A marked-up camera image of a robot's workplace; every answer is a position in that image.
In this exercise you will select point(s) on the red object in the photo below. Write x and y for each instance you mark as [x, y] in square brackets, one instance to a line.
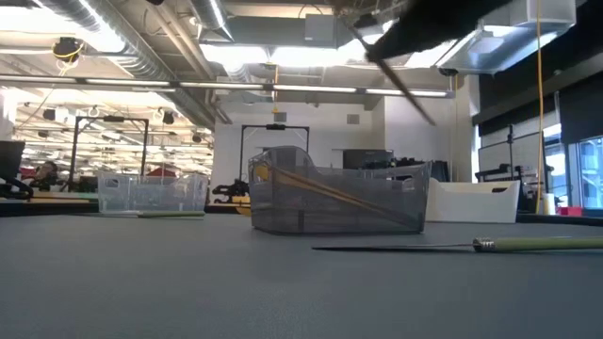
[162, 172]

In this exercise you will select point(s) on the white plastic bin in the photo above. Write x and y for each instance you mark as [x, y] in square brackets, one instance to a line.
[471, 207]

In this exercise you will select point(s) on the red box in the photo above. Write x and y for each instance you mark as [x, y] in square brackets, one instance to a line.
[570, 211]

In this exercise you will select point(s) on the long ceiling light strip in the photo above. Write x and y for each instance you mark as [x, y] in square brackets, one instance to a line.
[311, 88]

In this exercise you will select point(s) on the black monitor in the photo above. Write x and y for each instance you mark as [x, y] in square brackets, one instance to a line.
[367, 159]

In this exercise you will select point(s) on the person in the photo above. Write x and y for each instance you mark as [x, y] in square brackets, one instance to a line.
[47, 172]

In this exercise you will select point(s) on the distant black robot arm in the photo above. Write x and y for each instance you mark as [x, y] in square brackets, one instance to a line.
[231, 190]

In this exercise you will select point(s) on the glass window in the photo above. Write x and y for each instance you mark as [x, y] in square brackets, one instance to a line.
[589, 174]

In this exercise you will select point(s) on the black tripod stand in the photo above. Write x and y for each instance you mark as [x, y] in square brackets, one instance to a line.
[511, 146]

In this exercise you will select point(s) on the gold utensil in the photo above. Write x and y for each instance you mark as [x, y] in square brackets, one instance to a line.
[330, 193]

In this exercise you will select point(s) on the silver ceiling duct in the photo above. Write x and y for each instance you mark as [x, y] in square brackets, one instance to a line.
[141, 61]

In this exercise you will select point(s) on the clear plastic bin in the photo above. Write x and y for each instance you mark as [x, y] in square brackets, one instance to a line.
[151, 198]

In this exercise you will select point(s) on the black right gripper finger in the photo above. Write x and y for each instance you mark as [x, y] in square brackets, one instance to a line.
[419, 28]

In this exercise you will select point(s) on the tall black rig frame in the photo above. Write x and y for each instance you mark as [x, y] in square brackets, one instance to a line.
[113, 118]

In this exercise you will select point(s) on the grey translucent plastic bin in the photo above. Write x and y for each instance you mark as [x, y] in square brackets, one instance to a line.
[292, 216]

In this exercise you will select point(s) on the black equipment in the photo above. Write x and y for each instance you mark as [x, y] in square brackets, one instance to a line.
[494, 174]

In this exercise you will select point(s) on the grey ceiling ventilation box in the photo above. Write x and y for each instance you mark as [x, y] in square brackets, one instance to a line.
[320, 30]

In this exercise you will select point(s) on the sheet-metal ceiling duct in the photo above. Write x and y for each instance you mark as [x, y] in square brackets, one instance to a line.
[509, 47]

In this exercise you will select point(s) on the wooden utensil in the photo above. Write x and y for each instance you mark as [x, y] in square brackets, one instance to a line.
[405, 92]

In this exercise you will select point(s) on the white paper roll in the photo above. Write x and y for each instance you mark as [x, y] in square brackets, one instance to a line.
[549, 205]

